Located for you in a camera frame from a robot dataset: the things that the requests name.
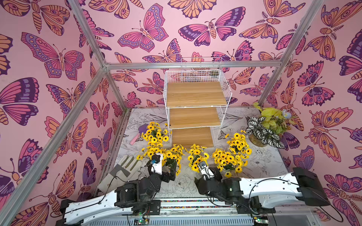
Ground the white wire wooden shelf rack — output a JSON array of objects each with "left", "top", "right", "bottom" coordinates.
[{"left": 164, "top": 69, "right": 232, "bottom": 148}]

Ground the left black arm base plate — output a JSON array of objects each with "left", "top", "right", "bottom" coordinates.
[{"left": 132, "top": 200, "right": 161, "bottom": 216}]

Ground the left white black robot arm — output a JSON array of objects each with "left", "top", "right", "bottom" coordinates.
[{"left": 56, "top": 168, "right": 176, "bottom": 226}]

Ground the sunflower pot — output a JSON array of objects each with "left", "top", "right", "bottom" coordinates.
[
  {"left": 225, "top": 130, "right": 252, "bottom": 156},
  {"left": 136, "top": 144, "right": 165, "bottom": 161},
  {"left": 141, "top": 121, "right": 170, "bottom": 147},
  {"left": 187, "top": 144, "right": 210, "bottom": 173},
  {"left": 162, "top": 145, "right": 186, "bottom": 177},
  {"left": 212, "top": 147, "right": 251, "bottom": 178}
]

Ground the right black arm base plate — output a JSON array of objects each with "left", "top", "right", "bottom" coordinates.
[{"left": 236, "top": 196, "right": 276, "bottom": 215}]

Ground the green striped leafy plant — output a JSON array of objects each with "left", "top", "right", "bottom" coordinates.
[{"left": 246, "top": 102, "right": 293, "bottom": 149}]

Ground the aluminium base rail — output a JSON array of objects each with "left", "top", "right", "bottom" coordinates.
[{"left": 66, "top": 198, "right": 321, "bottom": 226}]

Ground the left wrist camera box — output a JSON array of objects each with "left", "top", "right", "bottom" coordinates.
[{"left": 147, "top": 153, "right": 163, "bottom": 175}]

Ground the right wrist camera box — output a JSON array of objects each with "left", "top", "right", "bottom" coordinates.
[{"left": 198, "top": 161, "right": 215, "bottom": 180}]

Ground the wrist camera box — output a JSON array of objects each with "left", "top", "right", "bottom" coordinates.
[
  {"left": 198, "top": 161, "right": 215, "bottom": 180},
  {"left": 147, "top": 153, "right": 163, "bottom": 175}
]

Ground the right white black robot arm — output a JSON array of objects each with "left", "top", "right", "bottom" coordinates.
[{"left": 194, "top": 167, "right": 331, "bottom": 214}]

